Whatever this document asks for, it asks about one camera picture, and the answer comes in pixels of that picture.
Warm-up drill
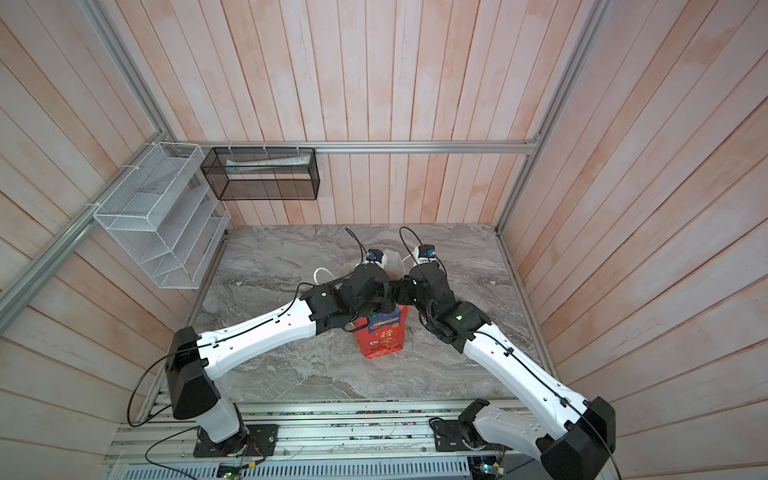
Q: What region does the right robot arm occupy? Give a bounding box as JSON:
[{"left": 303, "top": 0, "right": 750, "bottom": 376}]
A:
[{"left": 390, "top": 262, "right": 616, "bottom": 479}]

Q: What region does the black wire mesh basket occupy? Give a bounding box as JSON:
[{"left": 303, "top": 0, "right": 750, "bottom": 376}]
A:
[{"left": 201, "top": 146, "right": 321, "bottom": 201}]

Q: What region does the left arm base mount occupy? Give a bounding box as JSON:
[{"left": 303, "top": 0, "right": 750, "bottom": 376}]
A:
[{"left": 193, "top": 423, "right": 279, "bottom": 458}]

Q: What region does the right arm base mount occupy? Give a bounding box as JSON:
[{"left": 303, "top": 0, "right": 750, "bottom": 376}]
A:
[{"left": 428, "top": 399, "right": 508, "bottom": 452}]

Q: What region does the red paper bag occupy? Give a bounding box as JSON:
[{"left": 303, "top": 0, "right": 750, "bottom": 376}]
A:
[{"left": 311, "top": 248, "right": 410, "bottom": 360}]

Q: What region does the white wire mesh shelf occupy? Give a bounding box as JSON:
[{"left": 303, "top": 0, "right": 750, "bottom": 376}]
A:
[{"left": 94, "top": 143, "right": 230, "bottom": 290}]

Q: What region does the aluminium frame rail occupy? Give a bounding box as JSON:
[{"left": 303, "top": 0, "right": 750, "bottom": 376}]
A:
[{"left": 1, "top": 1, "right": 612, "bottom": 326}]

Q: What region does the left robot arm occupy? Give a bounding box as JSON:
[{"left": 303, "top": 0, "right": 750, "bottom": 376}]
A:
[{"left": 165, "top": 263, "right": 396, "bottom": 444}]

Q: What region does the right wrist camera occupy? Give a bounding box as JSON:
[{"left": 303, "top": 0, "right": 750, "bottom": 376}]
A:
[{"left": 411, "top": 243, "right": 437, "bottom": 266}]

